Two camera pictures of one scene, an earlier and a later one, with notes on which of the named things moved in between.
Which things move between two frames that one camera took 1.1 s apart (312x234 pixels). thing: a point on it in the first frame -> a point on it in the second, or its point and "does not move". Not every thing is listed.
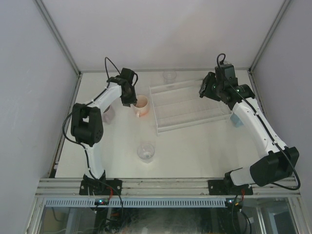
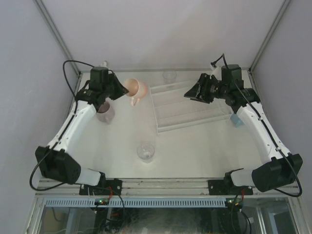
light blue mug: [236, 120] does not move
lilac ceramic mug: [108, 114] does not move
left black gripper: [129, 99] -> [113, 86]
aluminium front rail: [142, 188] does not move
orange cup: [142, 106] -> [137, 89]
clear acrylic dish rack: [180, 105] does not move
